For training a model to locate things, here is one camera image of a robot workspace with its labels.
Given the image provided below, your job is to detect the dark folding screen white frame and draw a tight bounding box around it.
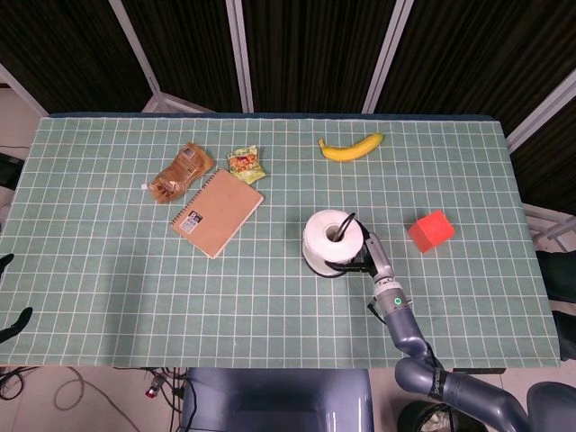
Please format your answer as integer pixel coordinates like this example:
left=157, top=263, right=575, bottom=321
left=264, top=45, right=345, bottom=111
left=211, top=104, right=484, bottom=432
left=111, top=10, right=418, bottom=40
left=0, top=0, right=576, bottom=217

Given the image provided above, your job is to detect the black trash bin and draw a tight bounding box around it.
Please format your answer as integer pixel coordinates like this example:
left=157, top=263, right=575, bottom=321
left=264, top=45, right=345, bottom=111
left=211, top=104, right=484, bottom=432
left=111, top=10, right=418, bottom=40
left=398, top=400, right=458, bottom=432

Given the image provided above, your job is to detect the yellow banana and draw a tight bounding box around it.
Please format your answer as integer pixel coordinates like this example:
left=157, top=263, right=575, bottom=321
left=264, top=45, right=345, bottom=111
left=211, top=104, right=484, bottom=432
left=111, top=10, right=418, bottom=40
left=318, top=131, right=385, bottom=162

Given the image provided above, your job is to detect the black floor cable bundle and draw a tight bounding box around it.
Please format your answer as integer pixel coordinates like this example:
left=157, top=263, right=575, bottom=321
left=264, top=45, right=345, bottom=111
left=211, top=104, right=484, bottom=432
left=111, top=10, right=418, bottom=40
left=0, top=366, right=40, bottom=401

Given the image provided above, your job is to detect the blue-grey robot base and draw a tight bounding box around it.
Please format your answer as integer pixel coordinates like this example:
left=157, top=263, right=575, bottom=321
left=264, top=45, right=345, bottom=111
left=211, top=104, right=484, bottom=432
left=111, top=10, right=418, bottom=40
left=179, top=367, right=374, bottom=432

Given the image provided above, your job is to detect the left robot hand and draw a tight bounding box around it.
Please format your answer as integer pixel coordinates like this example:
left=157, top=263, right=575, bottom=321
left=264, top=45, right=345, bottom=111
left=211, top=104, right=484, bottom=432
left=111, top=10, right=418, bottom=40
left=0, top=253, right=34, bottom=346

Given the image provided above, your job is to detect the white toilet paper roll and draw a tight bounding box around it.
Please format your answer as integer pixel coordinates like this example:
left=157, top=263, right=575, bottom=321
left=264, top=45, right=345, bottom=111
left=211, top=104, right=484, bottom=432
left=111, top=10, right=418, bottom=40
left=301, top=209, right=365, bottom=276

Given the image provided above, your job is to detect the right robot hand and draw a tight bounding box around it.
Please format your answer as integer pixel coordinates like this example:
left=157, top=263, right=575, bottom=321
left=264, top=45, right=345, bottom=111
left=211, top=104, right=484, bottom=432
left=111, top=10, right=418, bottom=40
left=330, top=223, right=396, bottom=285

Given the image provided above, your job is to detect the black chair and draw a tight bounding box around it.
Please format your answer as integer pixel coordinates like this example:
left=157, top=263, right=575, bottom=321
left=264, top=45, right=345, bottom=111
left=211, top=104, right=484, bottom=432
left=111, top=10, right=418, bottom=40
left=535, top=249, right=576, bottom=361

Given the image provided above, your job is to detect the white metal frame foot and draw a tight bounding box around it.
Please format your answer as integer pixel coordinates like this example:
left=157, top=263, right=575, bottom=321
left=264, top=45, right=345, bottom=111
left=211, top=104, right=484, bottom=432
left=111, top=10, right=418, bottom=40
left=521, top=202, right=576, bottom=254

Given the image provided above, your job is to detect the brown spiral notebook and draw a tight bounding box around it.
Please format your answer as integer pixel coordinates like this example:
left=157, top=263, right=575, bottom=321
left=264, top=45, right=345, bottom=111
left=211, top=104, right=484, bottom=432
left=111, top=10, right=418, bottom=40
left=169, top=167, right=266, bottom=260

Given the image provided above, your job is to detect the red and black plug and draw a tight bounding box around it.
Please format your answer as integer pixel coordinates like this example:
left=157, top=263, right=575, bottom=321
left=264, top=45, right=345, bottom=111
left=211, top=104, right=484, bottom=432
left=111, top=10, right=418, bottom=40
left=144, top=375, right=166, bottom=400

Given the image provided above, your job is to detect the black cable by base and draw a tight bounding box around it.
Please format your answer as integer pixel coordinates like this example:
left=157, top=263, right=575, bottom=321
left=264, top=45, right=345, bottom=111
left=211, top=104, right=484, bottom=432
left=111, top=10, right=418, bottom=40
left=164, top=367, right=199, bottom=432

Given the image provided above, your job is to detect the green grid tablecloth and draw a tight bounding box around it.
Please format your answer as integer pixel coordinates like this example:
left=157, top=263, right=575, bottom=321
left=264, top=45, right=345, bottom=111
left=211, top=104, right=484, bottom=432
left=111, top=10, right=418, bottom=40
left=0, top=115, right=562, bottom=370

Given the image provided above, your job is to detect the brown sauce pouch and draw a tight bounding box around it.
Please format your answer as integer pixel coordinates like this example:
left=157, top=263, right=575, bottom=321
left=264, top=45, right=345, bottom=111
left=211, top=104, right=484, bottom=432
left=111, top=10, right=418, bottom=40
left=140, top=141, right=215, bottom=206

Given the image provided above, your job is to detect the red foam cube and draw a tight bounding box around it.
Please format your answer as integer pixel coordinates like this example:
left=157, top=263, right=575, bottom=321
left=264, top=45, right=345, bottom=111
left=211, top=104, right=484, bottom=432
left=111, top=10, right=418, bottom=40
left=408, top=210, right=456, bottom=255

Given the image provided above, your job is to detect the grey floor cable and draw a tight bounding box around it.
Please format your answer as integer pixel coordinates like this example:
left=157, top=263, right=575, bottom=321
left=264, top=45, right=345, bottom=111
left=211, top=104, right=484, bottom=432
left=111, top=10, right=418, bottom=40
left=52, top=366, right=141, bottom=432

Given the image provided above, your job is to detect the black box on floor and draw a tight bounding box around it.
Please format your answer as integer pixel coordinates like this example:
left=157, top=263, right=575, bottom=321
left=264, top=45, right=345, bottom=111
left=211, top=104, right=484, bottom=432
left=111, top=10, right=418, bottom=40
left=0, top=152, right=24, bottom=191

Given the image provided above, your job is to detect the black wire roll holder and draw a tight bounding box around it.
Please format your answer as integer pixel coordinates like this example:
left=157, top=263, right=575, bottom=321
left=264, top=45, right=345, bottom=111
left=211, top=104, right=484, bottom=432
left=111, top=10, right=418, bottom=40
left=308, top=211, right=361, bottom=279

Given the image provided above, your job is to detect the green snack packet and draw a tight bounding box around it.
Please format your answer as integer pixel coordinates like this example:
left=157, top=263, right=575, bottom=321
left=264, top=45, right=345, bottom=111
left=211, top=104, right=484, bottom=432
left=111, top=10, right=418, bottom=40
left=225, top=145, right=266, bottom=185

